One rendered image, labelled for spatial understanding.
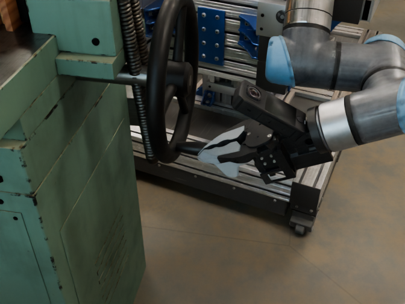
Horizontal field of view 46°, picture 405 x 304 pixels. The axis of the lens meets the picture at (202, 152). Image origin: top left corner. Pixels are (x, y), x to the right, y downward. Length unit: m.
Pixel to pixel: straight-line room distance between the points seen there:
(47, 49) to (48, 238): 0.31
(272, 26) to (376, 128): 0.64
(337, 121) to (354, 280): 0.95
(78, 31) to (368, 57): 0.44
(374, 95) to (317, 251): 1.00
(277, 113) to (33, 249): 0.47
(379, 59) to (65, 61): 0.47
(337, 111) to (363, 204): 1.16
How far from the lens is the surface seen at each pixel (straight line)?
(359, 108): 0.69
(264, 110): 0.68
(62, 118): 0.83
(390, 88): 0.69
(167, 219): 1.69
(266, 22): 1.27
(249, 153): 0.72
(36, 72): 0.75
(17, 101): 0.71
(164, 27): 0.70
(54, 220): 0.86
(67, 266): 0.95
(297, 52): 0.75
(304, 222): 1.62
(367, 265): 1.64
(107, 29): 0.76
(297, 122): 0.71
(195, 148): 0.81
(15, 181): 0.77
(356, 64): 0.76
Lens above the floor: 1.21
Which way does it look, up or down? 38 degrees down
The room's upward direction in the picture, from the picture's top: straight up
